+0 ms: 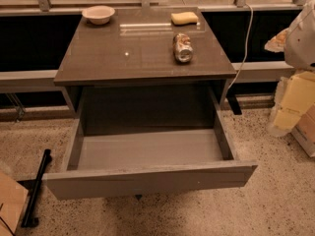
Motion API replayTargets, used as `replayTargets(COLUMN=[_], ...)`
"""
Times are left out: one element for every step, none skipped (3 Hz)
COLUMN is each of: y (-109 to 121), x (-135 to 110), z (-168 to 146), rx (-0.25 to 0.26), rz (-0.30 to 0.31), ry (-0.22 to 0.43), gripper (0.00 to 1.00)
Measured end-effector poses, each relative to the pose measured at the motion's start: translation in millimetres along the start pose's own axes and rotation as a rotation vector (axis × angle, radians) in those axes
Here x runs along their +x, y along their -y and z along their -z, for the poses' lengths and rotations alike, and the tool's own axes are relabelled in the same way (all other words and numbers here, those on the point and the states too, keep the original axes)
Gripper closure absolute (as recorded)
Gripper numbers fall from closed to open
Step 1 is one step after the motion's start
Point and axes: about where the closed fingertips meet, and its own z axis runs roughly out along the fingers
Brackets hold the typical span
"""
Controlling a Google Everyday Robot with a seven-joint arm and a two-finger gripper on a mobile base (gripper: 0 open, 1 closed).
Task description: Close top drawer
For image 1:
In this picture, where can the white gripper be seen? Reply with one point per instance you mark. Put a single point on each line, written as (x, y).
(301, 44)

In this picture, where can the grey top drawer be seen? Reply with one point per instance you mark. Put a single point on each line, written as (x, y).
(148, 140)

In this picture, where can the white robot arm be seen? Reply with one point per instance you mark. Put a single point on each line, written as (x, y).
(297, 42)

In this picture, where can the grey drawer cabinet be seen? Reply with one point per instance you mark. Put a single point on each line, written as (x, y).
(127, 66)

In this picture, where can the crushed silver can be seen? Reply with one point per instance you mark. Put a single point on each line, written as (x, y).
(182, 48)

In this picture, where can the yellow sponge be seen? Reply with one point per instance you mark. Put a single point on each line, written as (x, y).
(184, 18)

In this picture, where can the white paper bowl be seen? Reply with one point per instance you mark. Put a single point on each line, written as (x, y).
(98, 15)

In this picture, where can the black metal bar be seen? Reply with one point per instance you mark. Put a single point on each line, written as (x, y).
(34, 187)

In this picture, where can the cardboard box left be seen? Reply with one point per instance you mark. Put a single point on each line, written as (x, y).
(12, 199)

